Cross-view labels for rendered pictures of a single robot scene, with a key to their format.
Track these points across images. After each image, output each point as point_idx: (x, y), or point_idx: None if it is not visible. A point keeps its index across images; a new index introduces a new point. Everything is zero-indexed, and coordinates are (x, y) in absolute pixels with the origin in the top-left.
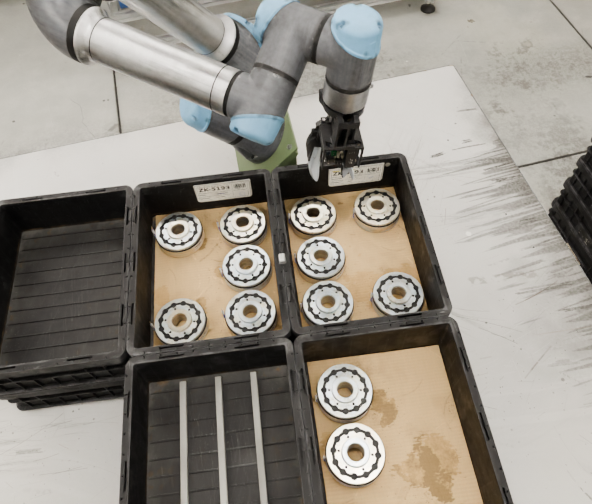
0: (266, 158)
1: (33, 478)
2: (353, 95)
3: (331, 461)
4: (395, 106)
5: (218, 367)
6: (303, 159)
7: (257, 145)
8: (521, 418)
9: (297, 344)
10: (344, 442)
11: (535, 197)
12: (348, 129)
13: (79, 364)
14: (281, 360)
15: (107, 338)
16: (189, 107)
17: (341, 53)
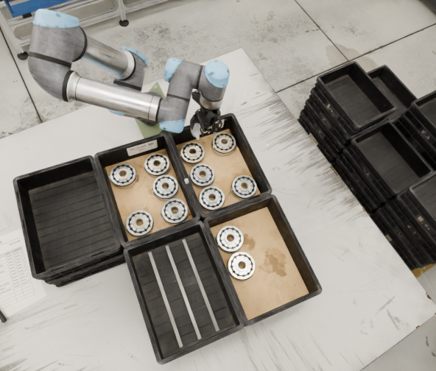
0: (157, 123)
1: (78, 319)
2: (217, 101)
3: (232, 271)
4: None
5: (166, 241)
6: None
7: None
8: (306, 231)
9: (205, 222)
10: (236, 261)
11: (295, 119)
12: (215, 116)
13: (98, 257)
14: (196, 230)
15: (101, 239)
16: None
17: (211, 86)
